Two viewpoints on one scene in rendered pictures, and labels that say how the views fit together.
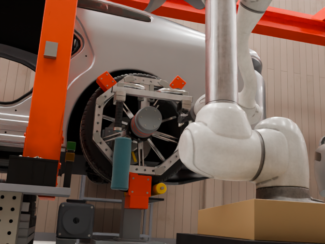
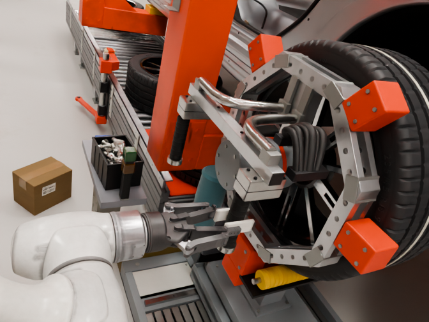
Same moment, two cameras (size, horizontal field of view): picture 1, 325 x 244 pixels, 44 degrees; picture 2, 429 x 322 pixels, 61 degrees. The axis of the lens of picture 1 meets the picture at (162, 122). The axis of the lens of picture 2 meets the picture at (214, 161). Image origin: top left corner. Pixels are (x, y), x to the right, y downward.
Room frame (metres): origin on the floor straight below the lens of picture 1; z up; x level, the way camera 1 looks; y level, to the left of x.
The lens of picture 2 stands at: (1.71, -0.66, 1.32)
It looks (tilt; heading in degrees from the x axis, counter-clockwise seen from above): 31 degrees down; 71
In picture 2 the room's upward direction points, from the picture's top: 16 degrees clockwise
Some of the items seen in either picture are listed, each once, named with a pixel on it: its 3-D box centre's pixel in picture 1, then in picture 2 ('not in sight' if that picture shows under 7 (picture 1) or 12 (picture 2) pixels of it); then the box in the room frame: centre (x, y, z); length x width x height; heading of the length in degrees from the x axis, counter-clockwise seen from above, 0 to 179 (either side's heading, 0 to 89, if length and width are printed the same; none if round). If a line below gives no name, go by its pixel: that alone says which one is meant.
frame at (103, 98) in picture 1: (142, 125); (281, 161); (2.17, 0.11, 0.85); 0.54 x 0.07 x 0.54; 104
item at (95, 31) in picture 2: not in sight; (112, 31); (1.64, 3.59, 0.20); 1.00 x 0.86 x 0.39; 104
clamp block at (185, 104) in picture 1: (184, 106); (260, 182); (2.01, -0.11, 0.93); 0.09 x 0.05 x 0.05; 14
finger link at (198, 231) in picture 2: not in sight; (200, 232); (1.90, -0.16, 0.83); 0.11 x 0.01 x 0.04; 3
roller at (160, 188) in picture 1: (155, 190); (292, 272); (2.29, 0.02, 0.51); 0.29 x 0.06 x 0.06; 14
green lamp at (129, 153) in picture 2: (71, 146); (129, 154); (1.78, 0.40, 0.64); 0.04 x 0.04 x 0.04; 14
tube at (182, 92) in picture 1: (167, 90); (289, 121); (2.07, -0.02, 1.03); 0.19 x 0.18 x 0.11; 14
